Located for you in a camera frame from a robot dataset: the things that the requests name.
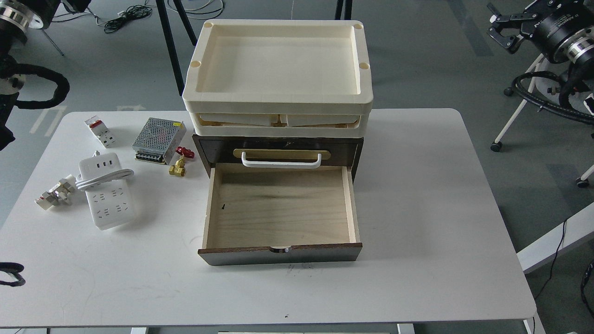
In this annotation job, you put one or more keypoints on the white red circuit breaker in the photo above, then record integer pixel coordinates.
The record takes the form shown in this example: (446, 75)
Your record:
(101, 131)

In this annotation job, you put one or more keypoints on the metal mesh power supply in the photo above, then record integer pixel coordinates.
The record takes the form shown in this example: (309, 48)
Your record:
(158, 140)

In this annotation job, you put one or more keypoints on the white rolling chair frame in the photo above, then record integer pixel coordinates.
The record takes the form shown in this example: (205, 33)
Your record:
(582, 181)

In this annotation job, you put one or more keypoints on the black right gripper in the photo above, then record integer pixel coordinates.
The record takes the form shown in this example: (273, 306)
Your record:
(522, 22)

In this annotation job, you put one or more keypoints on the cream lower tray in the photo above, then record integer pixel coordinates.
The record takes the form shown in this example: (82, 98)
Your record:
(279, 125)

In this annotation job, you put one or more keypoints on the open wooden drawer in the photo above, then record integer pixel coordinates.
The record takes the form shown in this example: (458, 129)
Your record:
(265, 215)

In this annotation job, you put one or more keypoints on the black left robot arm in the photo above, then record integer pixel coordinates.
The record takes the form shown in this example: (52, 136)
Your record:
(16, 16)

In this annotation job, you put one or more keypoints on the white power strip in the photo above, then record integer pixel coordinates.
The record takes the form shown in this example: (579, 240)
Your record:
(103, 181)

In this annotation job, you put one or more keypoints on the white drawer handle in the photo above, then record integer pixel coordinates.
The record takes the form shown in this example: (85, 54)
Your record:
(281, 164)

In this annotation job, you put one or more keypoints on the cream plastic tray top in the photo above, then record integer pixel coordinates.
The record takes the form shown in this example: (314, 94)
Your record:
(264, 66)

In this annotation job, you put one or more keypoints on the white grey circuit breaker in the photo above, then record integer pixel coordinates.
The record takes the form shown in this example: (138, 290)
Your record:
(58, 194)

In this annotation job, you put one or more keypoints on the brass valve red handle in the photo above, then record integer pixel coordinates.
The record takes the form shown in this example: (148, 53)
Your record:
(178, 169)

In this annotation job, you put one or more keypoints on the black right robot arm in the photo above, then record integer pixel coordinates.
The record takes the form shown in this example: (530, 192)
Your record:
(563, 31)

